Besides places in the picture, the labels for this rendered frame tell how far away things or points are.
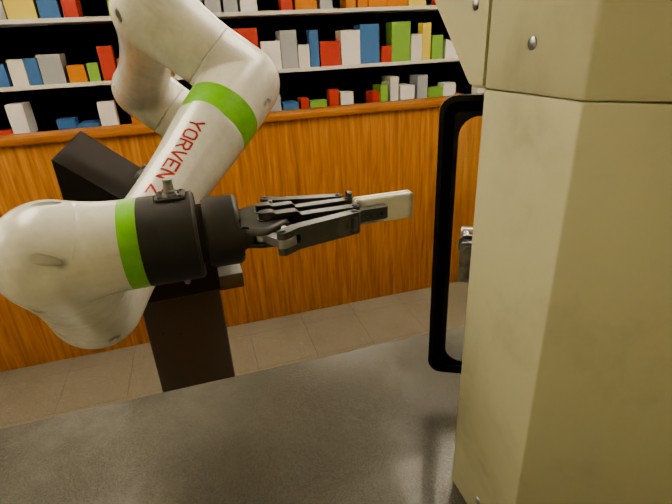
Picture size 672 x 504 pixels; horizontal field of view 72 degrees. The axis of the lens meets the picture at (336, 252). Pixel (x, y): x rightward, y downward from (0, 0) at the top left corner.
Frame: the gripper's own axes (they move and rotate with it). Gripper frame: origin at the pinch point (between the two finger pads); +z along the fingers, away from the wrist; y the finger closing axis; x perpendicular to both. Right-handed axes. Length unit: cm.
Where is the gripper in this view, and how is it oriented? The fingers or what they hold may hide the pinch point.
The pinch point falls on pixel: (383, 207)
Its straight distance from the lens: 54.0
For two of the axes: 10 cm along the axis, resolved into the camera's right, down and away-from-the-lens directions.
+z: 9.6, -1.6, 2.4
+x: 0.5, 9.0, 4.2
